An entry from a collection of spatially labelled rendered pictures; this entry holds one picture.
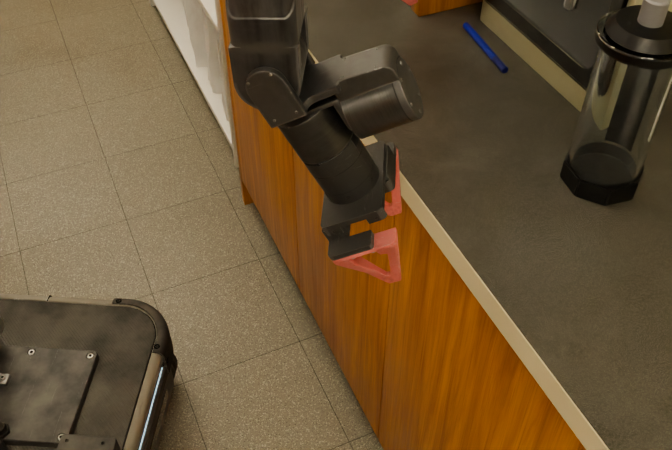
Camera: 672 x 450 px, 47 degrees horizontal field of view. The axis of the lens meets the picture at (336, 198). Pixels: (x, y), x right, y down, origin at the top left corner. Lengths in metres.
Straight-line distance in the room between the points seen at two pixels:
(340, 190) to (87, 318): 1.18
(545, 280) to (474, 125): 0.29
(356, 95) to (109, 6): 2.76
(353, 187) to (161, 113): 2.04
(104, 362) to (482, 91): 1.00
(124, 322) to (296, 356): 0.45
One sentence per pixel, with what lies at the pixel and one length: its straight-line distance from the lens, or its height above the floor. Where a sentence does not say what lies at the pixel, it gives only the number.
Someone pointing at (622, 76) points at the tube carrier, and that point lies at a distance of 0.94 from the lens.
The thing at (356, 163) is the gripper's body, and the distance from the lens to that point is 0.72.
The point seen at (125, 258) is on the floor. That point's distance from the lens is 2.27.
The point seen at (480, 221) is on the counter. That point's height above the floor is 0.94.
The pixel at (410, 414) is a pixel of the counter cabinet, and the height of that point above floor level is 0.38.
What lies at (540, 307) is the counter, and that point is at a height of 0.94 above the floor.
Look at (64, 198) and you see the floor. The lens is 2.49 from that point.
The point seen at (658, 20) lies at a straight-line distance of 0.94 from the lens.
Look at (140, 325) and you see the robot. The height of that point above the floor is 0.24.
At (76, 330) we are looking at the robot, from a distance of 1.83.
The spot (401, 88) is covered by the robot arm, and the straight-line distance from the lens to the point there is 0.66.
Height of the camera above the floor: 1.64
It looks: 44 degrees down
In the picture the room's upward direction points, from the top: straight up
